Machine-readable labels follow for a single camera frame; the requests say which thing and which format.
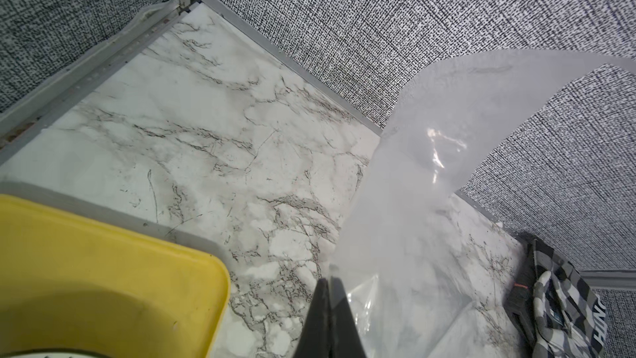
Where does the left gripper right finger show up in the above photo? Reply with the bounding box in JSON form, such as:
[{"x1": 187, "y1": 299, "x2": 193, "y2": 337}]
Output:
[{"x1": 329, "y1": 277, "x2": 366, "y2": 358}]

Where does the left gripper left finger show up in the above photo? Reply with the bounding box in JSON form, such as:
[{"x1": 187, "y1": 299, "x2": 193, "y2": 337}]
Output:
[{"x1": 293, "y1": 278, "x2": 331, "y2": 358}]

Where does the clear plastic vacuum bag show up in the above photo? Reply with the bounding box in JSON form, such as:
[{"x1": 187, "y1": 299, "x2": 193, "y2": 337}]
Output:
[{"x1": 331, "y1": 50, "x2": 635, "y2": 357}]

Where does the black white plaid shirt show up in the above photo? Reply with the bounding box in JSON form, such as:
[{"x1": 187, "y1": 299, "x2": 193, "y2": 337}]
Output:
[{"x1": 532, "y1": 239, "x2": 608, "y2": 358}]

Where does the dark striped folded shirt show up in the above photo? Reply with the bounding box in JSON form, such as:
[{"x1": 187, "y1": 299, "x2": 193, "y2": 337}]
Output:
[{"x1": 503, "y1": 252, "x2": 537, "y2": 351}]

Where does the yellow plastic tray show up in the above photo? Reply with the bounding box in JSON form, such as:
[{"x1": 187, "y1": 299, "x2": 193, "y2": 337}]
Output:
[{"x1": 1, "y1": 195, "x2": 230, "y2": 357}]

